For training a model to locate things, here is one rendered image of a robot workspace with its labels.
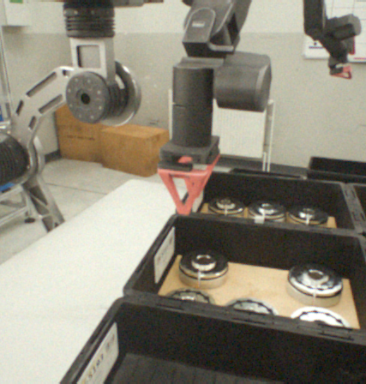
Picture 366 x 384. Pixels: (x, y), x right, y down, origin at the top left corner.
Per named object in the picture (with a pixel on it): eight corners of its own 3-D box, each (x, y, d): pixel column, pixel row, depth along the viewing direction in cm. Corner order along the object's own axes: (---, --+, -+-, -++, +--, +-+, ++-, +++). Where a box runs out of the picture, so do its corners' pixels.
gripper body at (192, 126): (219, 147, 58) (223, 99, 55) (205, 168, 49) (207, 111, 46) (179, 143, 60) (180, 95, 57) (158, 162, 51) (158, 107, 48)
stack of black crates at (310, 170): (297, 239, 230) (306, 170, 213) (302, 219, 256) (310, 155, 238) (368, 252, 216) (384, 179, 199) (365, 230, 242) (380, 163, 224)
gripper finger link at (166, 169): (213, 203, 58) (217, 145, 55) (202, 224, 52) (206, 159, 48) (171, 197, 60) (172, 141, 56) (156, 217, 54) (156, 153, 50)
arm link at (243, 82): (207, 51, 58) (193, 7, 50) (283, 55, 53) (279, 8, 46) (185, 118, 55) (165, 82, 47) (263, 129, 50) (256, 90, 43)
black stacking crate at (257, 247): (124, 351, 63) (119, 296, 58) (173, 258, 89) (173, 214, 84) (383, 406, 53) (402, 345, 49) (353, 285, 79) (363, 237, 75)
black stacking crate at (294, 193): (174, 257, 89) (173, 213, 85) (201, 207, 115) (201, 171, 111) (352, 283, 80) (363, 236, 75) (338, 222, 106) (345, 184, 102)
